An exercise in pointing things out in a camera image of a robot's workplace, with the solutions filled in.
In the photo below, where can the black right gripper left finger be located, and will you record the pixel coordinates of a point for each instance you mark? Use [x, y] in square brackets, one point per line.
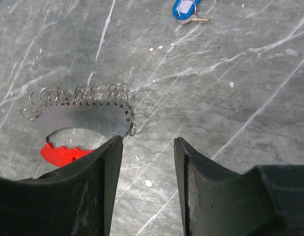
[74, 200]

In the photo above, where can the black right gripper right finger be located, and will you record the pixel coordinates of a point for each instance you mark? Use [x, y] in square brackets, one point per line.
[268, 200]

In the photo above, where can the metal key organizer red handle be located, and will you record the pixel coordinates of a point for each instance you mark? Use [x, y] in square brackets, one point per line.
[91, 108]

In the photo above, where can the blue key tag with key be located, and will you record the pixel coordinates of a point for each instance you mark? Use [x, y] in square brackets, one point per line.
[184, 11]

